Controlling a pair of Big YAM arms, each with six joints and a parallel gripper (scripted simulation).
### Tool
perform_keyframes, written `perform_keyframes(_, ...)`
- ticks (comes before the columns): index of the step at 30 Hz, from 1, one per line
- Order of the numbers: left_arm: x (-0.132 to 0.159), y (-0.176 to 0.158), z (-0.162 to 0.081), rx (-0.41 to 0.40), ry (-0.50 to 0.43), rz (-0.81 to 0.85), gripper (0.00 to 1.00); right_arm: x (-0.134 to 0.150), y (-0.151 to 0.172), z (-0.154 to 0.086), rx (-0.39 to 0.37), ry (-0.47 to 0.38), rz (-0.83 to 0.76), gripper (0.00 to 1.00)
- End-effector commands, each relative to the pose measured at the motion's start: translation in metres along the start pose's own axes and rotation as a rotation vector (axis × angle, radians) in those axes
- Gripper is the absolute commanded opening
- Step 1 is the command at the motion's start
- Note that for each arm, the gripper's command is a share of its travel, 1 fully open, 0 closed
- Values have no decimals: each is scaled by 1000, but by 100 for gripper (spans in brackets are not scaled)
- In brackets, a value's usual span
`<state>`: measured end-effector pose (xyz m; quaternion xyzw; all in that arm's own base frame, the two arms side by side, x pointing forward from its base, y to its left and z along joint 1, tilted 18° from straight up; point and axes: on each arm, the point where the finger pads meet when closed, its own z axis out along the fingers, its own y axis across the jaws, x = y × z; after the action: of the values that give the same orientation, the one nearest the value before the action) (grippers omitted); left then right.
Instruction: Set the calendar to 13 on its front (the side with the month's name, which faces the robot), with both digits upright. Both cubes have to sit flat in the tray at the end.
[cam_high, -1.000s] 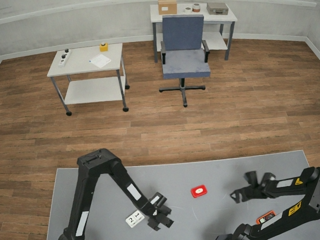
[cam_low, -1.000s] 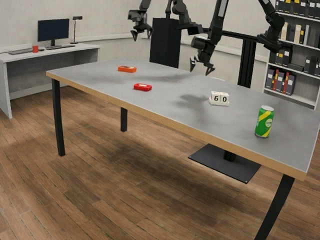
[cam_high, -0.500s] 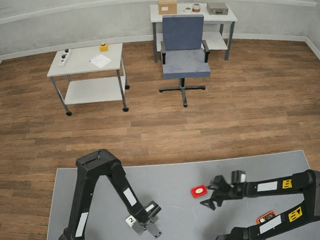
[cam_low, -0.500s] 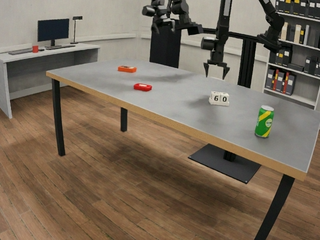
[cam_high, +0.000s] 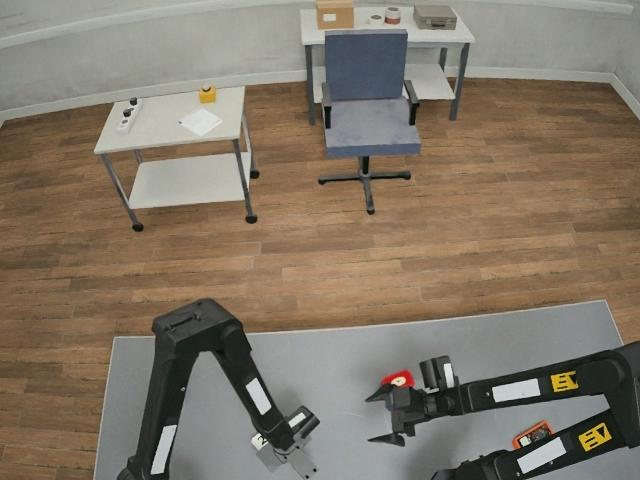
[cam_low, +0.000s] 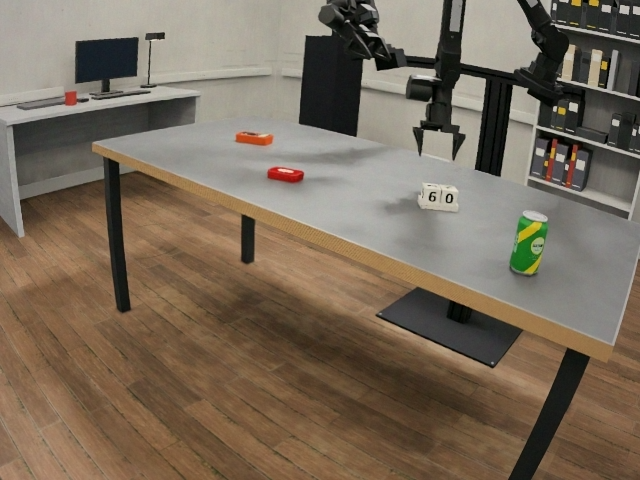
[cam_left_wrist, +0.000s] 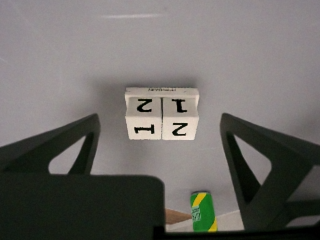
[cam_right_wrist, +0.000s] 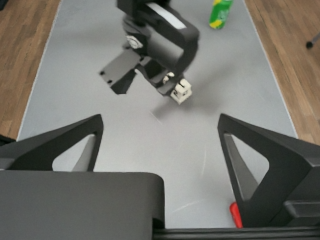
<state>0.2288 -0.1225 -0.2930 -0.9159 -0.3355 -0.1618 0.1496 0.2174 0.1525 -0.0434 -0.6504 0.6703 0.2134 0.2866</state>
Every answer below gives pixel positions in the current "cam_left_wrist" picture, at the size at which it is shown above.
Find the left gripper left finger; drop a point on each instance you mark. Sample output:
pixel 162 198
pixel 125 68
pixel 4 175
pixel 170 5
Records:
pixel 34 154

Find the white number cube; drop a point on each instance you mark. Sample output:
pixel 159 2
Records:
pixel 179 118
pixel 143 117

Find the green soda can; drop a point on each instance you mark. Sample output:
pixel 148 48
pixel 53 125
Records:
pixel 203 214

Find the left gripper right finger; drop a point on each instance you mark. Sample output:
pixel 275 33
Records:
pixel 294 175

